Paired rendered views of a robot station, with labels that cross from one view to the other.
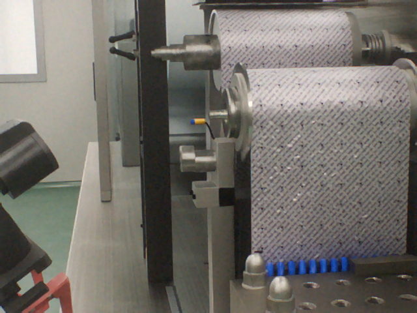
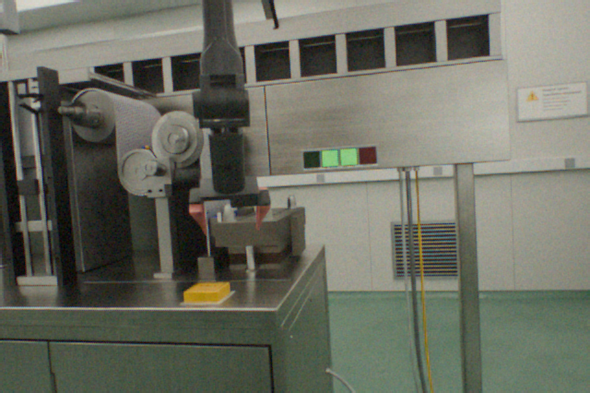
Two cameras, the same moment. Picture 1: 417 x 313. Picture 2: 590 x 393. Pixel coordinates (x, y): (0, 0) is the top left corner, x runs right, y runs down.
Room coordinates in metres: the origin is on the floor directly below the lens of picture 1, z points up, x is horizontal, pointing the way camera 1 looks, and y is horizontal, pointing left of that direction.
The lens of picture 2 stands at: (0.33, 0.86, 1.14)
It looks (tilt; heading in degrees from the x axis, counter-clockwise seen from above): 3 degrees down; 291
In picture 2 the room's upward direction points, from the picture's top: 4 degrees counter-clockwise
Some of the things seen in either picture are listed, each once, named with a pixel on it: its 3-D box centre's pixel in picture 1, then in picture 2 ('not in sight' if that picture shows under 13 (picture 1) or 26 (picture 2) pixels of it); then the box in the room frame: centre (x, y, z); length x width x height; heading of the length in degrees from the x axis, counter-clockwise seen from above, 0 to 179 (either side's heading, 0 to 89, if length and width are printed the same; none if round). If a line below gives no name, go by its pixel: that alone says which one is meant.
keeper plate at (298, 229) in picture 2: not in sight; (299, 233); (0.75, -0.25, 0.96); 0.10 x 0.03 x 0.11; 99
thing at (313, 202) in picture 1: (330, 207); (220, 188); (0.95, -0.16, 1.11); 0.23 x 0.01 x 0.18; 99
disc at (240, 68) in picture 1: (240, 112); (177, 139); (0.99, -0.04, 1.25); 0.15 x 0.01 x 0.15; 9
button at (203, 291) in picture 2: not in sight; (207, 292); (0.79, 0.17, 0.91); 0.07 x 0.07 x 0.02; 9
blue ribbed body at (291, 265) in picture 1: (336, 269); not in sight; (0.93, -0.17, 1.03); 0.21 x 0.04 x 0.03; 99
